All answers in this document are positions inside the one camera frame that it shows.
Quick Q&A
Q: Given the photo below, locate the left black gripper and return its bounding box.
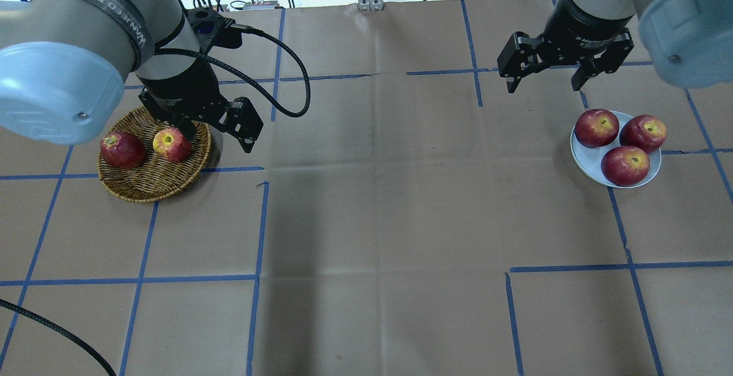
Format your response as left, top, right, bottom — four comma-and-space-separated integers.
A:
139, 69, 263, 154

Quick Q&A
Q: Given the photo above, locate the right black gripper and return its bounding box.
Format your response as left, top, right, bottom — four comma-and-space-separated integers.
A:
497, 0, 634, 94

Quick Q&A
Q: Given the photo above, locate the red yellow apple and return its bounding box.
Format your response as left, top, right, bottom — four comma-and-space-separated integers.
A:
152, 126, 193, 163

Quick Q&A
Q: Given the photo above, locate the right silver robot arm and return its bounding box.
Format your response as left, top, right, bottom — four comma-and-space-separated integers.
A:
497, 0, 732, 93

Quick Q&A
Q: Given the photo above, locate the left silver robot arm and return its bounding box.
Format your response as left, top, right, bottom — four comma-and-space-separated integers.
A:
1, 0, 263, 153

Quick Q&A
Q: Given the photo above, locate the red apple on plate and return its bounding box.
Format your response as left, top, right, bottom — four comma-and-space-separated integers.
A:
600, 145, 651, 187
620, 114, 668, 153
573, 108, 620, 148

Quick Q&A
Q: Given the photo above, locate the dark red apple in basket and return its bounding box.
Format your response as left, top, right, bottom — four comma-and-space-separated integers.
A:
100, 131, 147, 169

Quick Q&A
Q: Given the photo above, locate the light blue plate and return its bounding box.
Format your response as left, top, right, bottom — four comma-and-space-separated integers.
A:
570, 110, 661, 189

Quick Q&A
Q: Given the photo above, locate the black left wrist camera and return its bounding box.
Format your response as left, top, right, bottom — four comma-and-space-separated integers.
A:
183, 7, 243, 54

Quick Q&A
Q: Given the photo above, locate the black braided camera cable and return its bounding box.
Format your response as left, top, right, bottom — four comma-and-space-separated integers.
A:
155, 24, 311, 118

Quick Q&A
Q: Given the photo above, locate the black cable at corner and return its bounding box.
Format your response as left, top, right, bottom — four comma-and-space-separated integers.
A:
0, 299, 118, 376

